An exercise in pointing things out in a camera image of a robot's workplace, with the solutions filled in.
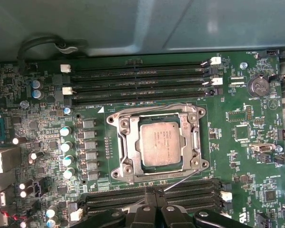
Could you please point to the black open PC case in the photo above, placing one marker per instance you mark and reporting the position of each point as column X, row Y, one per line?
column 109, row 23

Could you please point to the silver port block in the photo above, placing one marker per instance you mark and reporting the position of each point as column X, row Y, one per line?
column 3, row 160
column 1, row 184

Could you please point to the metal frame socket cover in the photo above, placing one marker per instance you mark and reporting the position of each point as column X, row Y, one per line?
column 133, row 152

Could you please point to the black RAM slot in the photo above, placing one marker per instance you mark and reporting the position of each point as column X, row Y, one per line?
column 137, row 78
column 137, row 98
column 192, row 194
column 192, row 185
column 192, row 204
column 137, row 88
column 137, row 67

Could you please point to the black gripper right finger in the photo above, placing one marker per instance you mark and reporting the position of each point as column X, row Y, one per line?
column 169, row 219

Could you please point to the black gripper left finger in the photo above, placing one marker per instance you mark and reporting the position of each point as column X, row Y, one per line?
column 145, row 219

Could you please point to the silver cylindrical capacitor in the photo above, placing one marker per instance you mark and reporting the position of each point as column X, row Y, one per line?
column 68, row 161
column 69, row 173
column 66, row 131
column 66, row 147

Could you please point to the metal internal USB port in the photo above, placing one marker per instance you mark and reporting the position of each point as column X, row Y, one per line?
column 261, row 147

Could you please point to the green motherboard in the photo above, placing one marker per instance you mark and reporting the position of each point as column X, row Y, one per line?
column 218, row 147

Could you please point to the round coin battery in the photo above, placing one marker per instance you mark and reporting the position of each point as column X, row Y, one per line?
column 259, row 86

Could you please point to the metal CPU socket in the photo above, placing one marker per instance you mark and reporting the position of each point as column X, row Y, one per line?
column 156, row 178

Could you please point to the silver square CPU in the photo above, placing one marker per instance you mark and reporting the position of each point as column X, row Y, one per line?
column 160, row 145

